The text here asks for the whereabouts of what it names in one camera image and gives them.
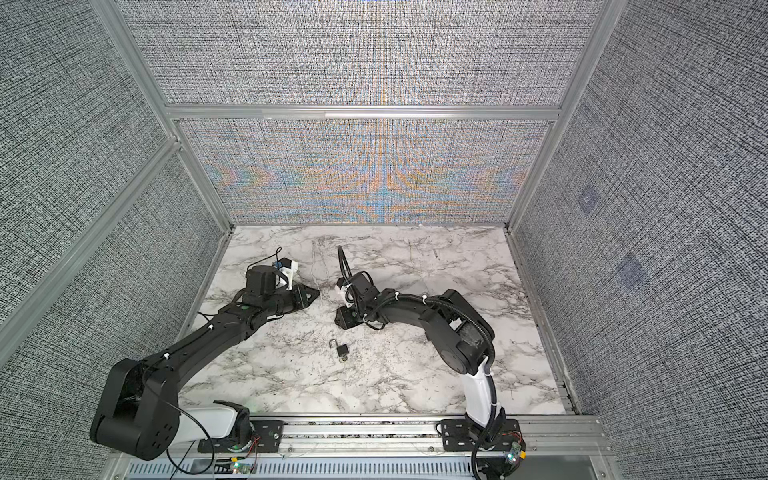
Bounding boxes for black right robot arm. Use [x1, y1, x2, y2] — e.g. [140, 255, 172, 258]
[335, 272, 502, 445]

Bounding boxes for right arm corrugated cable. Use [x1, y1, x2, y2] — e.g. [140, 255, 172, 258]
[336, 245, 499, 480]

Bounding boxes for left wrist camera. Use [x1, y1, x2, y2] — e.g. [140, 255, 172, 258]
[273, 258, 298, 291]

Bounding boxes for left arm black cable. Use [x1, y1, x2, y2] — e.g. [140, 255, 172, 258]
[164, 383, 216, 480]

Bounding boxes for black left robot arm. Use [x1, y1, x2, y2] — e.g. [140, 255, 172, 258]
[89, 265, 320, 460]

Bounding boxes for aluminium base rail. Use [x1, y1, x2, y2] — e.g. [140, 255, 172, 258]
[110, 415, 613, 460]

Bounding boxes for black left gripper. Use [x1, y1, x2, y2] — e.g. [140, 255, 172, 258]
[265, 283, 321, 318]

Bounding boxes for black padlock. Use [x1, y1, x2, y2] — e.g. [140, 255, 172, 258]
[329, 339, 349, 362]

